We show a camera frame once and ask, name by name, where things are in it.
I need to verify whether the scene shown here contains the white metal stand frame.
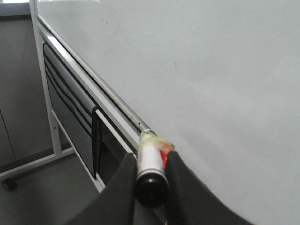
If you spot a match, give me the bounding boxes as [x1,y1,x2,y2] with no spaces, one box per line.
[0,0,137,192]

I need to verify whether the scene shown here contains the white whiteboard marker pen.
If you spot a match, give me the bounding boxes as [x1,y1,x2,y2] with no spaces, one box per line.
[135,129,168,208]

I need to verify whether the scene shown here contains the aluminium whiteboard tray rail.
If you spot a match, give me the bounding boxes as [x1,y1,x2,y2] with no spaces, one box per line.
[37,15,149,149]

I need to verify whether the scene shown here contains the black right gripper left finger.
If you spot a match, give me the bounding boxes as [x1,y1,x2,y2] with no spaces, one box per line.
[66,153,136,225]

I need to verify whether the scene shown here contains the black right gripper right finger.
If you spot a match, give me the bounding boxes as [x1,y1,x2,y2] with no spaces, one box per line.
[165,151,251,225]

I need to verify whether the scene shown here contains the red round magnet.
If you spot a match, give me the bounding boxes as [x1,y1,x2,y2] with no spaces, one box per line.
[159,143,175,169]

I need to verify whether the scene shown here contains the large whiteboard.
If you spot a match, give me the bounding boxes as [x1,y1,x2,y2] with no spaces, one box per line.
[37,0,300,225]

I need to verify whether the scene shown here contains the black stand caster wheel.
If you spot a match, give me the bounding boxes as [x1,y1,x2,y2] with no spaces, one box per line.
[1,178,18,192]

